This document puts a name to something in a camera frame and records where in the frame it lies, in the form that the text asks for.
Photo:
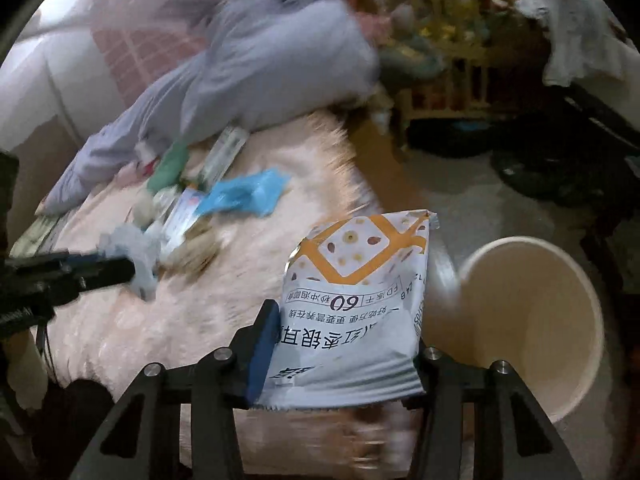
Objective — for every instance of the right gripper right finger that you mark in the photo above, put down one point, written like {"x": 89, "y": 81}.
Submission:
{"x": 513, "y": 436}

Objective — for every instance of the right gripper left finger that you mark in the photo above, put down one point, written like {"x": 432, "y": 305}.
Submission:
{"x": 179, "y": 423}

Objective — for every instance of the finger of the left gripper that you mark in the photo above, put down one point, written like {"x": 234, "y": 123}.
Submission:
{"x": 96, "y": 271}

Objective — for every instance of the white plastic wrapper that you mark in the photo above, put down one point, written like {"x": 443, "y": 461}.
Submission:
{"x": 143, "y": 250}

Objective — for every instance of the beige cloth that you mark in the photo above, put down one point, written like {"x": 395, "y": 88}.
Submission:
{"x": 200, "y": 246}

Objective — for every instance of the white blue-logo medicine box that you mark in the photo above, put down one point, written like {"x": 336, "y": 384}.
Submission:
{"x": 180, "y": 218}

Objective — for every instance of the green towel cloth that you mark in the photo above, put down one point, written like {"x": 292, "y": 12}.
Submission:
{"x": 168, "y": 171}

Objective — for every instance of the blue foil snack wrapper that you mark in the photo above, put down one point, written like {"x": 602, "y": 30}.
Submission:
{"x": 256, "y": 194}

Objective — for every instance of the green white medicine box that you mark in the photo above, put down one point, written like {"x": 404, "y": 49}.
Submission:
{"x": 220, "y": 157}

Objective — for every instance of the white orange snack bag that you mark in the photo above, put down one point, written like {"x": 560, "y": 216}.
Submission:
{"x": 351, "y": 314}

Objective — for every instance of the cream round trash bin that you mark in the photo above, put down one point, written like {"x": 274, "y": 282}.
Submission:
{"x": 523, "y": 300}

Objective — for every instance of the pink quilted bedspread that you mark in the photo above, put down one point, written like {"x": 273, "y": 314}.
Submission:
{"x": 103, "y": 339}

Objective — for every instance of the grey-blue duvet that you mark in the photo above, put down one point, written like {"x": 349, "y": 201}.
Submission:
{"x": 266, "y": 62}

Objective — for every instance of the wooden baby crib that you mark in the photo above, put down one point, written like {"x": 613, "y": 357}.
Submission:
{"x": 469, "y": 60}

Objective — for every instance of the white crumpled plastic bag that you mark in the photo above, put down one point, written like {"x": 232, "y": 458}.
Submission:
{"x": 582, "y": 35}

